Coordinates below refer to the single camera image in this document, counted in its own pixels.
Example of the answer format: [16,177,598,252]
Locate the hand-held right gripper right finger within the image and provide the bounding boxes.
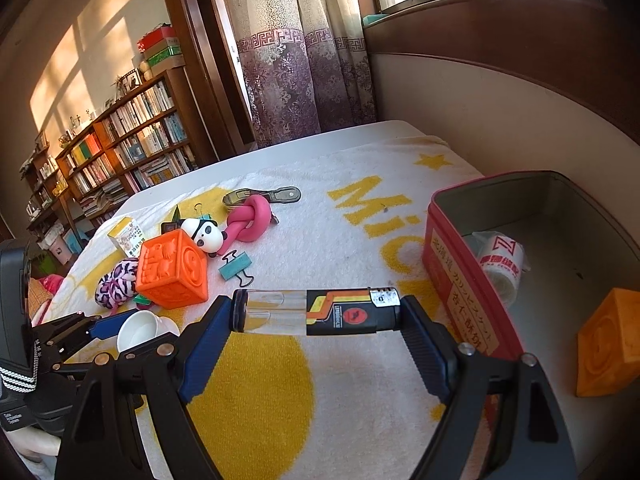
[400,295,581,480]

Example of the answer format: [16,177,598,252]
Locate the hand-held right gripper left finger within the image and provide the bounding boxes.
[54,295,246,480]

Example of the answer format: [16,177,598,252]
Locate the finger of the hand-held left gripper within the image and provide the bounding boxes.
[31,311,139,361]

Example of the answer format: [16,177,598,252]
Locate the white ceramic cup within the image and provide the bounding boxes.
[116,310,182,356]

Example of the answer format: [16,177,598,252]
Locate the clear tube with black label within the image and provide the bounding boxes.
[231,287,401,337]

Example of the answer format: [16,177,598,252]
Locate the red packet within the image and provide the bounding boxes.
[421,170,640,466]

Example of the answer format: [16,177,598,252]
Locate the person's left forearm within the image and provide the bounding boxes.
[10,427,63,467]

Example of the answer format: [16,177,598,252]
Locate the red pink cloth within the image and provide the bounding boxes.
[27,274,64,312]

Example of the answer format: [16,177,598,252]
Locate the pink zebra print scrunchie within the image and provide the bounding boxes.
[95,257,140,309]

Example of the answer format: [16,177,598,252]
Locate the pink storage box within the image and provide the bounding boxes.
[49,237,74,264]

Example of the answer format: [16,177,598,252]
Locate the orange embossed rubber cube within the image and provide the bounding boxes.
[135,230,210,310]

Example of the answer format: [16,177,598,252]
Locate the yellow white medicine box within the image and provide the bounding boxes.
[109,216,146,258]

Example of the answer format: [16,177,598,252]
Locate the panda figurine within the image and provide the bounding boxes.
[180,216,223,256]

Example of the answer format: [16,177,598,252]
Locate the white tape roll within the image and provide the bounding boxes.
[470,230,530,306]

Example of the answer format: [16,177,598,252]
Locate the dark wooden display shelf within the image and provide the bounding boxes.
[20,145,76,238]

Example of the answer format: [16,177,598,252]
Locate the white yellow printed towel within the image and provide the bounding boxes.
[30,132,506,480]

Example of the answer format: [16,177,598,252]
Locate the pink knotted foam rod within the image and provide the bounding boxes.
[220,195,275,256]

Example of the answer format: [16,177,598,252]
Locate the silver metal clamp clip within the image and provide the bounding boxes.
[222,186,302,208]

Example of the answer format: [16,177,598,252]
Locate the yellow-orange embossed cube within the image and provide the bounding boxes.
[576,287,640,398]

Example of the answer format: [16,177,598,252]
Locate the rows of books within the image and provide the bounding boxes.
[62,82,198,221]

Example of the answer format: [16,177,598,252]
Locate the wooden bookshelf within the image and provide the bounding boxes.
[54,67,221,226]

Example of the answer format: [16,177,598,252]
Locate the cardboard box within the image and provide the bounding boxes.
[148,55,187,79]

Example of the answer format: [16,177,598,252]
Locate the green gift box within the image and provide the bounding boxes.
[145,42,183,68]

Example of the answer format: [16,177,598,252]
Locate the red gift box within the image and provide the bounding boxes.
[137,26,178,54]

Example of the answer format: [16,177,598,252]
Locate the purple patterned curtain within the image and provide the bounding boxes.
[220,0,379,149]

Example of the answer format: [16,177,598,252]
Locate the dark wooden door frame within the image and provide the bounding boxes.
[157,0,261,163]

